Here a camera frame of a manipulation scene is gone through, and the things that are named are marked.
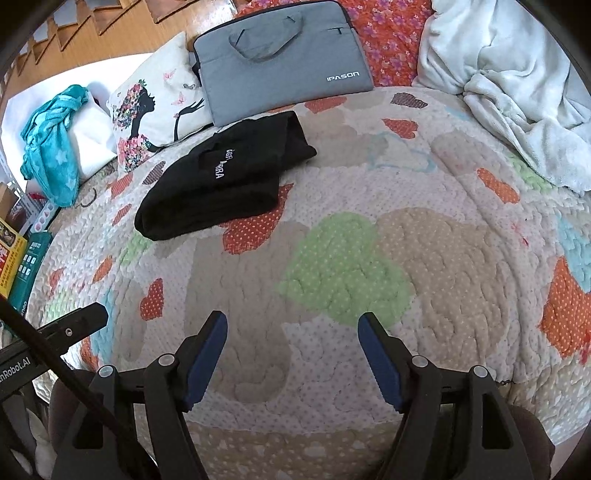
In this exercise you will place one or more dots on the white fleece blanket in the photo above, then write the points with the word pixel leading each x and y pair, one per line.
pixel 516 80

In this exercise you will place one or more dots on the heart patterned quilt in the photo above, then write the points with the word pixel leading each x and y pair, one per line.
pixel 411 210

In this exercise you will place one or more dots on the green book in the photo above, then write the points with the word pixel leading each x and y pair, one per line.
pixel 20 292

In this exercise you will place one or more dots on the yellow red book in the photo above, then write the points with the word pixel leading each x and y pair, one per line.
pixel 12 250

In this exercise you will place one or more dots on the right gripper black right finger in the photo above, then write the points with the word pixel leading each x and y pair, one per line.
pixel 455 425

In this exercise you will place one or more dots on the grey laptop bag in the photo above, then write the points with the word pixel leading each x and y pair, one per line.
pixel 280 56

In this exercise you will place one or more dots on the white girl print pillow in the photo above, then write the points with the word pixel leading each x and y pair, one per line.
pixel 160 104

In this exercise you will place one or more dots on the red floral pillow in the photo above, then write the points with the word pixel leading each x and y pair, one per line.
pixel 390 32

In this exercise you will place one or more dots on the teal star cloth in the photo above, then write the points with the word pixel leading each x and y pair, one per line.
pixel 49 157

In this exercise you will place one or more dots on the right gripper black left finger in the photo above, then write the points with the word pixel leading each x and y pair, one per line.
pixel 131 425

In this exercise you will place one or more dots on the black pants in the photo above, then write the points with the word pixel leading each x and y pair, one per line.
pixel 235 174

